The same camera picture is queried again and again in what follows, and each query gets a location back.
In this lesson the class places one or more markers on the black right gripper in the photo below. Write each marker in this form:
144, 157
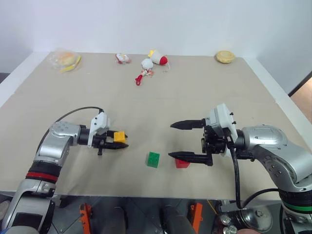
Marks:
214, 145

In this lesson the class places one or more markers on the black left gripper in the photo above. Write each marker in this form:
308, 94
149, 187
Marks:
101, 141

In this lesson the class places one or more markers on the yellow cube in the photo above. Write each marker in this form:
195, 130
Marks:
119, 137

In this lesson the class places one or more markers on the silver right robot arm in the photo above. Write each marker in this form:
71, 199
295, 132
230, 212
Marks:
273, 146

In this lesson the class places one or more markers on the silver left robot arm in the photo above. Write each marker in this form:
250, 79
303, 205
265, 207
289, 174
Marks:
56, 143

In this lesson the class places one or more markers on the red cube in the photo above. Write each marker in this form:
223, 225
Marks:
181, 164

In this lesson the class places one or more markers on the green cube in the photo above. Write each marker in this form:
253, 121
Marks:
153, 159

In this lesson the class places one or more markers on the orange clamp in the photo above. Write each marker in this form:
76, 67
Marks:
197, 214
85, 215

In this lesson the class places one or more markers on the small white red toy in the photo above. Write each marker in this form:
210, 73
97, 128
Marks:
121, 58

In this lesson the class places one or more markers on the yellow plastic strip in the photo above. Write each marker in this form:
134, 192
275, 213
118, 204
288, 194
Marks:
70, 66

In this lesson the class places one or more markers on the silver drink can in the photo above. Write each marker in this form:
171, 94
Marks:
230, 229
225, 219

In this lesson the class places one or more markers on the white plush with red tip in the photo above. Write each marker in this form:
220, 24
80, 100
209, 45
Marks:
158, 58

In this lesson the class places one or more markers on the round yellow pastry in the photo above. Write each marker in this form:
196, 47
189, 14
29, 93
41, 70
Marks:
224, 57

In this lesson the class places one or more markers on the bread in clear plastic bag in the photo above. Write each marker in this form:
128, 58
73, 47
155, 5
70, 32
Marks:
64, 58

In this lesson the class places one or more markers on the silver robot body joint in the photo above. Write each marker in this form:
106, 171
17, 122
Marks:
256, 218

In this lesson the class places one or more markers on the wooden furniture with black edge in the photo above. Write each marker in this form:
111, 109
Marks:
302, 95

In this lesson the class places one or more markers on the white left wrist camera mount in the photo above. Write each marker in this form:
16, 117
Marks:
100, 122

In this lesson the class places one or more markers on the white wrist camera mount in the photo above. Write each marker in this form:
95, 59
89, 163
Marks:
100, 122
221, 117

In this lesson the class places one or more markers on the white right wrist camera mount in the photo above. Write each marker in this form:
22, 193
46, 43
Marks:
221, 117

